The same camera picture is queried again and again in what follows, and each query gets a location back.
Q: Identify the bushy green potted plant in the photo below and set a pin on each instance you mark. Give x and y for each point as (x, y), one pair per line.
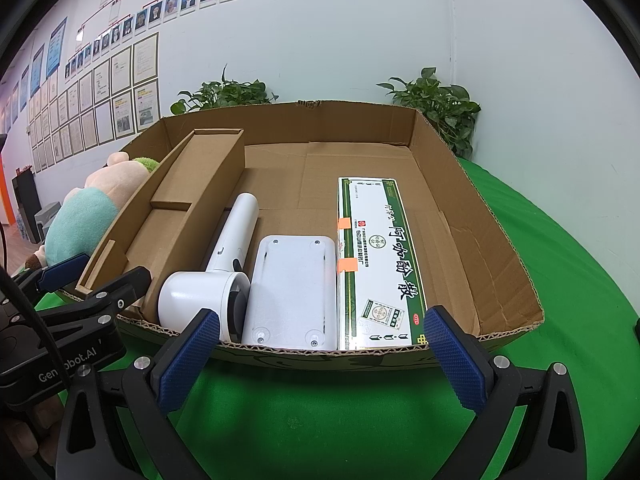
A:
(225, 92)

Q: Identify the person's left hand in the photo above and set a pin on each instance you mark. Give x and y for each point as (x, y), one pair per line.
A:
(25, 435)

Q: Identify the large blue wall poster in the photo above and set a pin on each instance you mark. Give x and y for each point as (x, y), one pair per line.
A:
(56, 47)

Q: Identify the green and white medicine box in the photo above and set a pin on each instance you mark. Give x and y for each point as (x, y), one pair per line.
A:
(380, 260)

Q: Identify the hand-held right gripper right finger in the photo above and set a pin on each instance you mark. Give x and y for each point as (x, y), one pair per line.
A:
(450, 360)

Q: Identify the grey plastic stool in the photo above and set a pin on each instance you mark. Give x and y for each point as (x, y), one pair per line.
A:
(49, 212)

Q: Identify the green plant in red pot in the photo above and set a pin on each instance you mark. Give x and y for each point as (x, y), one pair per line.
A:
(440, 105)

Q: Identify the brown cardboard box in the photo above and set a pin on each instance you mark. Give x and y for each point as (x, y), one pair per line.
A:
(300, 175)

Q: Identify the black cabinet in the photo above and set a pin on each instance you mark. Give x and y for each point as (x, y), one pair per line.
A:
(25, 200)

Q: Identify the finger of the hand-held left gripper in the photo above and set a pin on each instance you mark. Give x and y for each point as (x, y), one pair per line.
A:
(125, 285)
(65, 270)

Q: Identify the wall of framed certificates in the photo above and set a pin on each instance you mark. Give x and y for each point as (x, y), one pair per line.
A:
(145, 57)

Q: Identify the green tablecloth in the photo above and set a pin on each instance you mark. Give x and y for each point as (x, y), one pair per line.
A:
(300, 410)

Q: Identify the white hair dryer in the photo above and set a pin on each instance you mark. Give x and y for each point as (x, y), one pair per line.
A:
(235, 230)

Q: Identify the pink pig plush toy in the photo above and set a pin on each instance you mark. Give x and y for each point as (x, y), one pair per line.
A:
(85, 210)

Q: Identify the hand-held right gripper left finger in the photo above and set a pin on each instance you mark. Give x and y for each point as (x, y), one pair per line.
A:
(190, 355)

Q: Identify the white rectangular plastic device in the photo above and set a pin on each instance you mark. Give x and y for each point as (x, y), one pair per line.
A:
(290, 290)

